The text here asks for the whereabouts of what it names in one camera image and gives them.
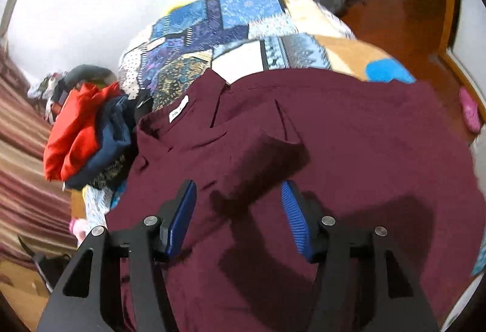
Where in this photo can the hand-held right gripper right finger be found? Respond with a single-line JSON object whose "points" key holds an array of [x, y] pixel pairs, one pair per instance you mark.
{"points": [[294, 218]]}

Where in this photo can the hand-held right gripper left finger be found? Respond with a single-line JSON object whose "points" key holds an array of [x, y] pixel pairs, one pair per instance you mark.
{"points": [[182, 218]]}

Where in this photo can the maroon shirt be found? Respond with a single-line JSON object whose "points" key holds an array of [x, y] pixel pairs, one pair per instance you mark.
{"points": [[341, 146]]}

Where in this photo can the dark gold-patterned garment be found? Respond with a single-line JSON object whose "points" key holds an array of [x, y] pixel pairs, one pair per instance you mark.
{"points": [[110, 172]]}

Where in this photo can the navy blue garment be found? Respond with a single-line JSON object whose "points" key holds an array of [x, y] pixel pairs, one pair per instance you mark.
{"points": [[114, 134]]}

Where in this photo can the red garment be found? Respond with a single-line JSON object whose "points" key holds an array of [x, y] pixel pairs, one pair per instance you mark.
{"points": [[76, 130]]}

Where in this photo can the striped reddish curtain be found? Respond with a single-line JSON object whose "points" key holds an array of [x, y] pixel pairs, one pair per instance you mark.
{"points": [[22, 165]]}

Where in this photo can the grey cushion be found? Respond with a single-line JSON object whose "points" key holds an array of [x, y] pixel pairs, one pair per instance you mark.
{"points": [[87, 72]]}

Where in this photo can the pile of household clutter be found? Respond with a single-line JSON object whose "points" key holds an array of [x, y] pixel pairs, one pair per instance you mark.
{"points": [[45, 96]]}

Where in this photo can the pink slipper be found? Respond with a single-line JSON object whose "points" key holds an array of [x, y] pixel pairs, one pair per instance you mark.
{"points": [[470, 111]]}

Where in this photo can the yellow foam bed pad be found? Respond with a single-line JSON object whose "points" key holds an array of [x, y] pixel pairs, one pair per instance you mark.
{"points": [[176, 8]]}

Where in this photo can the patchwork printed blanket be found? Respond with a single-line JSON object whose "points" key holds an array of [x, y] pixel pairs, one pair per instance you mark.
{"points": [[246, 5]]}

